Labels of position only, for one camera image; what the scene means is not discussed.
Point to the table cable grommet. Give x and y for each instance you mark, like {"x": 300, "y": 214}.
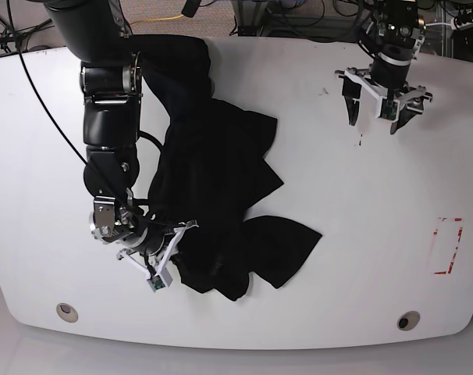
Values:
{"x": 408, "y": 321}
{"x": 67, "y": 313}

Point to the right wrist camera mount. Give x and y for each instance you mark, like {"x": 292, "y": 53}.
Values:
{"x": 155, "y": 272}

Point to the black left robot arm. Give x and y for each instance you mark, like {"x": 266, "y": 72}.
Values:
{"x": 392, "y": 40}

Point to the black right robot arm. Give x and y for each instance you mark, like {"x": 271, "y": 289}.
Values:
{"x": 96, "y": 32}

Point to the white power strip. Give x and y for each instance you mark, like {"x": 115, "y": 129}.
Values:
{"x": 462, "y": 21}

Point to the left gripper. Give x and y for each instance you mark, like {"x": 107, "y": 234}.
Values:
{"x": 389, "y": 76}

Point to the right table cable grommet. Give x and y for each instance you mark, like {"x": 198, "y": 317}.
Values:
{"x": 408, "y": 321}

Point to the black T-shirt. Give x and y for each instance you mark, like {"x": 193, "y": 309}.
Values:
{"x": 212, "y": 169}

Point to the left table cable grommet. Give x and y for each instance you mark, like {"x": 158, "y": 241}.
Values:
{"x": 67, "y": 313}

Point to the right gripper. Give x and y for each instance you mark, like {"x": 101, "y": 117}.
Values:
{"x": 148, "y": 242}

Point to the red tape rectangle marking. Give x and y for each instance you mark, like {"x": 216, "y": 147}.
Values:
{"x": 445, "y": 244}

